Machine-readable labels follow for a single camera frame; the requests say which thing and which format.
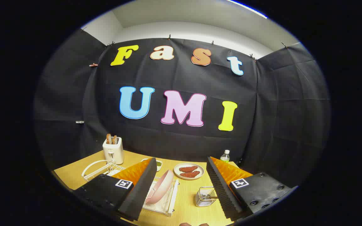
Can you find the white divided dish with beans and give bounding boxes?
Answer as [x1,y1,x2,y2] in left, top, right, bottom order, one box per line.
[141,158,163,172]

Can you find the white wire dish rack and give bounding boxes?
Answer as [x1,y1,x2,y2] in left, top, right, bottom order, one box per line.
[81,159,179,217]

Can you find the cream plate with meat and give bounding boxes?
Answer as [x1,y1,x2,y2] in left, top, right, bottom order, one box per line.
[174,163,205,180]

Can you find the metal wire basket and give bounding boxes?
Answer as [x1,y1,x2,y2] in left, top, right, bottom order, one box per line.
[195,186,218,207]

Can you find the pink plate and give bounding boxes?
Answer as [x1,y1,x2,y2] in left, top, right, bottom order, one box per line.
[145,170,174,205]

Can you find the white toaster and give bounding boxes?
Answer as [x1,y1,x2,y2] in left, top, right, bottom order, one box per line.
[102,137,124,165]

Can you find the black backdrop cloth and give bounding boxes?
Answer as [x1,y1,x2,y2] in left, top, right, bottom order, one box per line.
[33,29,331,189]

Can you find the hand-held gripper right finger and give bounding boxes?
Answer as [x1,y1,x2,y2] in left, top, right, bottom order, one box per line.
[206,156,298,221]

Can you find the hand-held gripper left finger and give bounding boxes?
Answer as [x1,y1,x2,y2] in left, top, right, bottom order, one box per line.
[74,158,157,221]

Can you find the white ribbed drain tray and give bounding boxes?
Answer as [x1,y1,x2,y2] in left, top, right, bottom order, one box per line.
[143,178,177,214]

